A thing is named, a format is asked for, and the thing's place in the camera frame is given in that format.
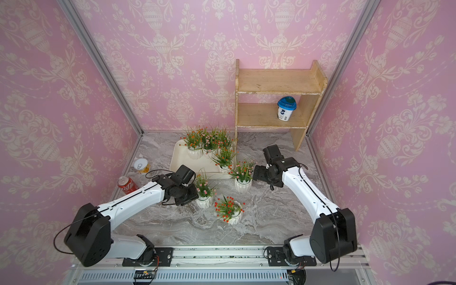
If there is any wooden two-tier shelf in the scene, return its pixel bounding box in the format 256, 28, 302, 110
235, 59, 328, 151

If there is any blue lidded white cup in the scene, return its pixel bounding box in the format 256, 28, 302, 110
277, 96, 297, 122

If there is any orange flower pot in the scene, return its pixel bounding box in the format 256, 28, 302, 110
211, 148, 235, 173
181, 128, 203, 160

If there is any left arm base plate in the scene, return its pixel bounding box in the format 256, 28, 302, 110
122, 247, 174, 268

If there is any red flower pot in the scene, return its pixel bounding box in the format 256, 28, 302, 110
214, 196, 245, 225

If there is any potted plant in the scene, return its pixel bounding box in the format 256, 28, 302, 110
217, 128, 233, 149

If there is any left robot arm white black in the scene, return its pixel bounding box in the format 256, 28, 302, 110
64, 172, 198, 267

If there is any white plastic storage box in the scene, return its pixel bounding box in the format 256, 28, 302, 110
170, 140, 230, 179

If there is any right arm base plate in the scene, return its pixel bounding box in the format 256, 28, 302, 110
263, 247, 317, 267

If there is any red soda can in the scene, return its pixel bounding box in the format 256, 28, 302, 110
117, 176, 139, 195

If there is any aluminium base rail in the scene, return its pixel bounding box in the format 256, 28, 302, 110
63, 245, 376, 285

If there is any white round can top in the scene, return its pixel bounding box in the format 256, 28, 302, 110
133, 158, 150, 173

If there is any pink flower pot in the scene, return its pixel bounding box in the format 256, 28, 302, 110
194, 172, 215, 209
198, 128, 219, 155
229, 161, 256, 193

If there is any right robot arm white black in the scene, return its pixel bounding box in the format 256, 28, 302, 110
253, 158, 358, 264

